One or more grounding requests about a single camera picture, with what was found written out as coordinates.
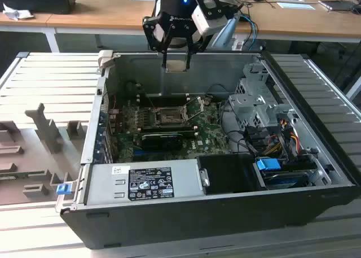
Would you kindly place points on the pale blue sheet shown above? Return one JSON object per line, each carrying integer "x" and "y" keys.
{"x": 296, "y": 6}

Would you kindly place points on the grey parts rack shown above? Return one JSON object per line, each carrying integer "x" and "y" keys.
{"x": 34, "y": 156}

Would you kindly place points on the crumpled white paper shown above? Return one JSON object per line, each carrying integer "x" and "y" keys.
{"x": 17, "y": 13}

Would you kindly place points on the round coin battery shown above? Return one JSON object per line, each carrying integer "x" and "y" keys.
{"x": 208, "y": 100}

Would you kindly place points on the beige case latch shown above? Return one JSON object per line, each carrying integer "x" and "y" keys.
{"x": 105, "y": 57}

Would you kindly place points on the grey tablet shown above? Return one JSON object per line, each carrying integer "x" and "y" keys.
{"x": 337, "y": 5}

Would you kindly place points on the green RAM stick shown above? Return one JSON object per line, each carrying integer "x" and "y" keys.
{"x": 22, "y": 174}

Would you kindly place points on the CPU socket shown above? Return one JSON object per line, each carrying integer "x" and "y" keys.
{"x": 166, "y": 117}

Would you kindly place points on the grey power supply unit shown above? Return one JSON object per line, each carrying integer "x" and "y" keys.
{"x": 107, "y": 184}

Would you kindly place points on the green motherboard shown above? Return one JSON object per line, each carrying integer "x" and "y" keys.
{"x": 208, "y": 119}

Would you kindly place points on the blue expansion slot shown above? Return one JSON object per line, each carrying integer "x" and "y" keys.
{"x": 137, "y": 151}

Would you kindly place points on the blue case latch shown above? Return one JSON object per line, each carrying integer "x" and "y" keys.
{"x": 62, "y": 189}

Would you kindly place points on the black RAM slot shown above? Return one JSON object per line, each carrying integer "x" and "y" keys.
{"x": 145, "y": 124}
{"x": 169, "y": 103}
{"x": 169, "y": 130}
{"x": 169, "y": 98}
{"x": 169, "y": 95}
{"x": 169, "y": 127}

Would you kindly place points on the metal locking lever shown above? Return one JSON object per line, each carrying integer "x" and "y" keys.
{"x": 151, "y": 102}

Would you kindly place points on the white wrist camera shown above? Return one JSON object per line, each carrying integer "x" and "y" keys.
{"x": 207, "y": 23}

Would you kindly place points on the black camera bracket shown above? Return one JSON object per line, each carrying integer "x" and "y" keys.
{"x": 149, "y": 32}

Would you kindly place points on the blue disk carrier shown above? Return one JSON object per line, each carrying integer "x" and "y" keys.
{"x": 266, "y": 165}

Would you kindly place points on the black graphics card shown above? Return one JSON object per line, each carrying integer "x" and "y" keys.
{"x": 160, "y": 142}

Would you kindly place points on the pale blue teach pendant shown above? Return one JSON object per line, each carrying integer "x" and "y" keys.
{"x": 229, "y": 29}

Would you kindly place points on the wooden desk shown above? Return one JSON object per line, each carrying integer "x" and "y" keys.
{"x": 112, "y": 12}

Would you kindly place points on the hard disk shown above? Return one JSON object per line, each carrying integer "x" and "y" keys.
{"x": 285, "y": 180}

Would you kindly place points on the silver CPU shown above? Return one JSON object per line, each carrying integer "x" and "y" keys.
{"x": 176, "y": 66}

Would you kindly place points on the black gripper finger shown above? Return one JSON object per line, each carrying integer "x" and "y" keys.
{"x": 188, "y": 61}
{"x": 165, "y": 60}

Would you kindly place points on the grey metal disk bay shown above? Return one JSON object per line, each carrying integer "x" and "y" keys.
{"x": 248, "y": 108}

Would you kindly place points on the black PC case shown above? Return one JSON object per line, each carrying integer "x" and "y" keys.
{"x": 169, "y": 227}

